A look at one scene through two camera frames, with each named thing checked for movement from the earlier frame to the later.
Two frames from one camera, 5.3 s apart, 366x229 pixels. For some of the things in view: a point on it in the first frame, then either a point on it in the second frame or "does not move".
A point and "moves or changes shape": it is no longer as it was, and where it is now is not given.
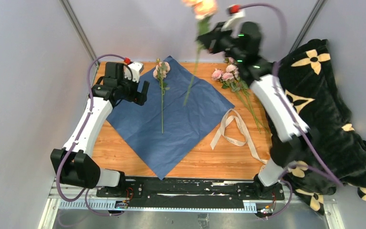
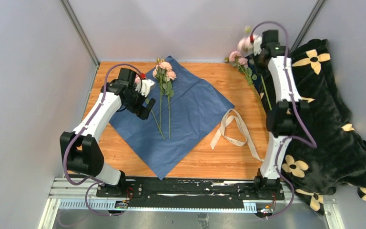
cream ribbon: [243, 129] does not move
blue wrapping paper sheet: [182, 110] does not move
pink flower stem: [218, 74] -> [136, 80]
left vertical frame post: [69, 12] does not move
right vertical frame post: [308, 25] does not move
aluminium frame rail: [85, 198] does not move
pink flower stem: [231, 60] moves or changes shape
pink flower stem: [204, 10] -> [166, 67]
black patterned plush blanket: [331, 153] does not move
